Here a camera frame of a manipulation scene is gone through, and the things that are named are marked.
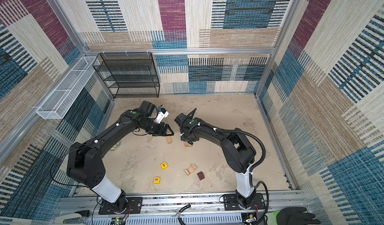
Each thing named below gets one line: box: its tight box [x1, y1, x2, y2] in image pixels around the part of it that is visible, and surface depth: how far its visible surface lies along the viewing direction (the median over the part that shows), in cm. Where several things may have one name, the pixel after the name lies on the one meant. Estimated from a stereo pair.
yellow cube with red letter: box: [160, 162, 169, 170], surface depth 86 cm
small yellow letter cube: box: [153, 177, 161, 184], surface depth 81 cm
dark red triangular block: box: [196, 171, 205, 181], surface depth 83 cm
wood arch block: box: [184, 164, 197, 176], surface depth 85 cm
